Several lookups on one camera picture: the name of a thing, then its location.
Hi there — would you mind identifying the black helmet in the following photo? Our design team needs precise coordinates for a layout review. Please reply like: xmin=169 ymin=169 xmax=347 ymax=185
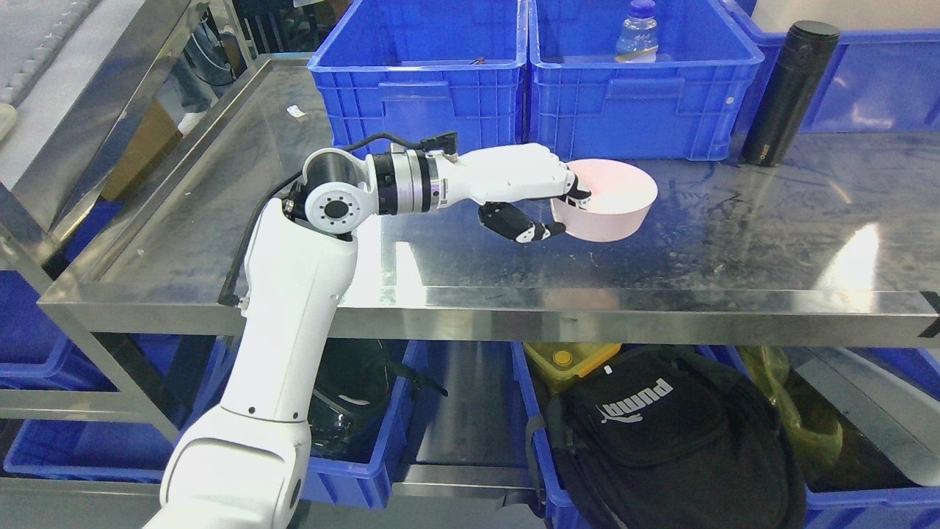
xmin=308 ymin=338 xmax=449 ymax=462

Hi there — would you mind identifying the black puma bag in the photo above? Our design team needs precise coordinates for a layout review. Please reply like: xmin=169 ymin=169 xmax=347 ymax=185
xmin=513 ymin=345 xmax=808 ymax=528

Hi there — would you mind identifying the blue plastic crate middle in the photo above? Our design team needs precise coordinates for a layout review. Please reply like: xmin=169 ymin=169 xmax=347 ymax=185
xmin=524 ymin=1 xmax=764 ymax=161

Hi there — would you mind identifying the black thermos flask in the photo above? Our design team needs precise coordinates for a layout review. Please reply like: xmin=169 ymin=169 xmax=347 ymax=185
xmin=740 ymin=20 xmax=842 ymax=168

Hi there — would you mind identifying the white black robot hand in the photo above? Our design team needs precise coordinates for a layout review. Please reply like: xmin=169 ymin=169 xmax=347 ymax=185
xmin=434 ymin=143 xmax=592 ymax=244

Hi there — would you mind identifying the yellow plastic container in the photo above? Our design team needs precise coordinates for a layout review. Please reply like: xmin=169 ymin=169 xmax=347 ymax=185
xmin=521 ymin=342 xmax=622 ymax=384

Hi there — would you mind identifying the pink ikea bowl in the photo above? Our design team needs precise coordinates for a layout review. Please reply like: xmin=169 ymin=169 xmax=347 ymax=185
xmin=549 ymin=159 xmax=659 ymax=243

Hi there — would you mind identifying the blue plastic crate left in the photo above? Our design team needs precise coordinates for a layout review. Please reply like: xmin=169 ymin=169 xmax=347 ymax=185
xmin=308 ymin=1 xmax=527 ymax=154

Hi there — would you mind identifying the blue crate far left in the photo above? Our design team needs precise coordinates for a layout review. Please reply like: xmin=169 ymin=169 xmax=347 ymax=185
xmin=0 ymin=198 xmax=184 ymax=390

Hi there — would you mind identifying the clear water bottle blue cap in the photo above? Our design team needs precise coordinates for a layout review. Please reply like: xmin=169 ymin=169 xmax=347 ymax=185
xmin=615 ymin=1 xmax=659 ymax=63

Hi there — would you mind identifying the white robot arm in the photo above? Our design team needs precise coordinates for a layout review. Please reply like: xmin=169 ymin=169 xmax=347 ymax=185
xmin=147 ymin=132 xmax=459 ymax=528

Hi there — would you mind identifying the blue lower crate right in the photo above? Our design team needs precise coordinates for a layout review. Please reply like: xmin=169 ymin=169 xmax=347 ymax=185
xmin=510 ymin=342 xmax=939 ymax=528

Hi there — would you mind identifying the blue plastic crate right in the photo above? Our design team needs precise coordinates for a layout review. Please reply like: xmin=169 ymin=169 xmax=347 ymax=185
xmin=724 ymin=1 xmax=939 ymax=134

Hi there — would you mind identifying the blue lower crate left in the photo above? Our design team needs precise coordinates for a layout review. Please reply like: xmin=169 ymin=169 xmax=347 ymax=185
xmin=162 ymin=341 xmax=427 ymax=512

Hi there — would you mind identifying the blue plastic crate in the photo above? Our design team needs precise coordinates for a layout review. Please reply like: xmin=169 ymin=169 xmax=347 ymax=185
xmin=308 ymin=1 xmax=527 ymax=154
xmin=724 ymin=1 xmax=939 ymax=134
xmin=524 ymin=1 xmax=764 ymax=161

